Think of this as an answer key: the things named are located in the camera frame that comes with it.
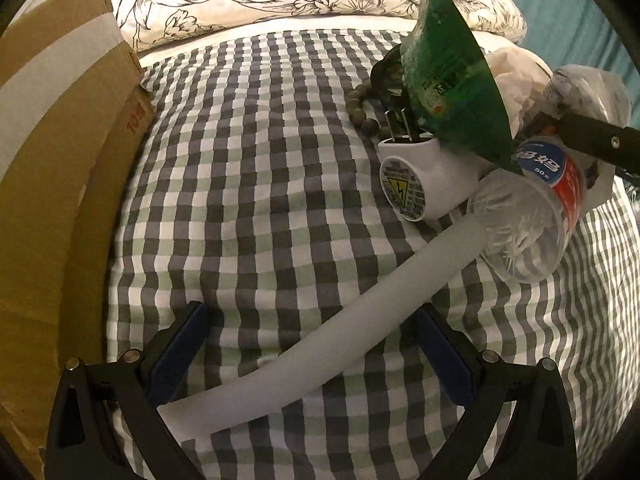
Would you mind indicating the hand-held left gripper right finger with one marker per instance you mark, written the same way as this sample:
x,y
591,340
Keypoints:
x,y
445,360

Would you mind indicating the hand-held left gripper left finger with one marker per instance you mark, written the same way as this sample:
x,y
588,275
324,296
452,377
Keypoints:
x,y
180,350

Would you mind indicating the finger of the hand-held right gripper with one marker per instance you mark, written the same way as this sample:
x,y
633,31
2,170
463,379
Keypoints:
x,y
600,137

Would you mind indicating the clear printed plastic bag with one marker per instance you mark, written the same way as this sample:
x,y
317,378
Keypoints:
x,y
590,85

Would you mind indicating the white tissue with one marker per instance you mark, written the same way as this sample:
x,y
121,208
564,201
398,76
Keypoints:
x,y
515,80

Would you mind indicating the clear red-label swab container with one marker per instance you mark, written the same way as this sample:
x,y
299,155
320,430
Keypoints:
x,y
525,230

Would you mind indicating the large white tape roll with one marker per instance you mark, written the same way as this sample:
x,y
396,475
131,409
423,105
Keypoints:
x,y
320,355

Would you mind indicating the green snack packet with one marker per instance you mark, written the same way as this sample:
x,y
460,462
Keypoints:
x,y
450,85

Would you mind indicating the small black device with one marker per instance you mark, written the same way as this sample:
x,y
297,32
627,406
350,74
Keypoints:
x,y
390,75

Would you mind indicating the brown cardboard box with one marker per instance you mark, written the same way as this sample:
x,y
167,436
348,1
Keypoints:
x,y
60,160

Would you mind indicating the teal curtain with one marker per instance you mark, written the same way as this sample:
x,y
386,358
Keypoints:
x,y
565,20

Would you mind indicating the cream bed mattress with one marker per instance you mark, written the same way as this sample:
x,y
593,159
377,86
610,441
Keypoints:
x,y
505,42

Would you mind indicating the grey checkered blanket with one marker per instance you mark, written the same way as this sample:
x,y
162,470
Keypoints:
x,y
250,185

